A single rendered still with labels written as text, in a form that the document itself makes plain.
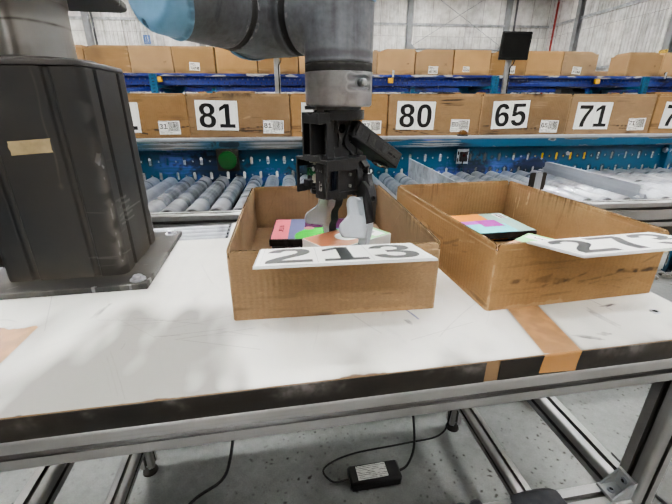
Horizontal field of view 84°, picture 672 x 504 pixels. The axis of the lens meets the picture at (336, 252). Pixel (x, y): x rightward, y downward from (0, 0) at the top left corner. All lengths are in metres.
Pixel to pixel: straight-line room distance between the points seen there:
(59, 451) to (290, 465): 0.88
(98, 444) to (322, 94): 0.47
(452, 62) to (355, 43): 6.07
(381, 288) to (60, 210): 0.49
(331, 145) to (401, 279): 0.20
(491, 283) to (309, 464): 0.92
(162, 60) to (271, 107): 4.87
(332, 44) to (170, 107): 1.19
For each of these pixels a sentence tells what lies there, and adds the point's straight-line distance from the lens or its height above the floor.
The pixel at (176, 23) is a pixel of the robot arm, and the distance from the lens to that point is 0.49.
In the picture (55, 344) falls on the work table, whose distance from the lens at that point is 0.58.
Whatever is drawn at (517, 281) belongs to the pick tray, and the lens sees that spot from 0.58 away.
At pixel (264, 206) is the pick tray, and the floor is 0.81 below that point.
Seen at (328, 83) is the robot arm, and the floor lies 1.04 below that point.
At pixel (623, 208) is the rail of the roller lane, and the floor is 0.72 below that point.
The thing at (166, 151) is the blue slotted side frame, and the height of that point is 0.84.
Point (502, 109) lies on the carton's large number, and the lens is 1.80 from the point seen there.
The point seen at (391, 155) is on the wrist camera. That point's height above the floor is 0.95.
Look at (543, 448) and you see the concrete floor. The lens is 1.50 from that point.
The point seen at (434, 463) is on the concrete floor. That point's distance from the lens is 1.34.
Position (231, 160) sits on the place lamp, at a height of 0.81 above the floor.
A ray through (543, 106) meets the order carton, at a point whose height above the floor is 1.00.
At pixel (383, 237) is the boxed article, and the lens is 0.61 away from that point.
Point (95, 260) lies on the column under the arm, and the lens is 0.72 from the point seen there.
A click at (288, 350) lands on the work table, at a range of 0.46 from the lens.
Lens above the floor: 1.02
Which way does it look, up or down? 22 degrees down
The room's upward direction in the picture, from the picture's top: straight up
